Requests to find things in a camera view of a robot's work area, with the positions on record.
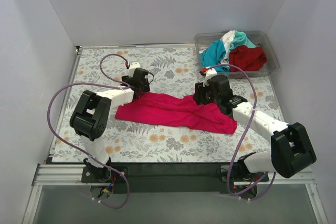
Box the pink t shirt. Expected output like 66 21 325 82
115 92 237 134

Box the floral patterned table mat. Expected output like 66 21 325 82
52 46 270 163

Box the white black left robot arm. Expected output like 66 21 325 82
70 67 151 182

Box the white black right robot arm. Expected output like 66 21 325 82
193 74 317 181

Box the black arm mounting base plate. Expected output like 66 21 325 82
81 162 265 194

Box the dark red t shirt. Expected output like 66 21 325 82
229 46 267 71

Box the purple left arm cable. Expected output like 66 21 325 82
47 54 130 209

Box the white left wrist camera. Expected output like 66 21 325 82
128 62 140 77

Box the white and aqua t shirt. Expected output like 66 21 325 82
219 30 256 64

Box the teal blue t shirt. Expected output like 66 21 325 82
199 40 228 68

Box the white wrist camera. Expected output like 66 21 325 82
200 68 217 87
128 62 140 77

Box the clear plastic bin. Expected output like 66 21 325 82
195 30 279 79

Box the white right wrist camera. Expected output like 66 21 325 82
200 68 217 87

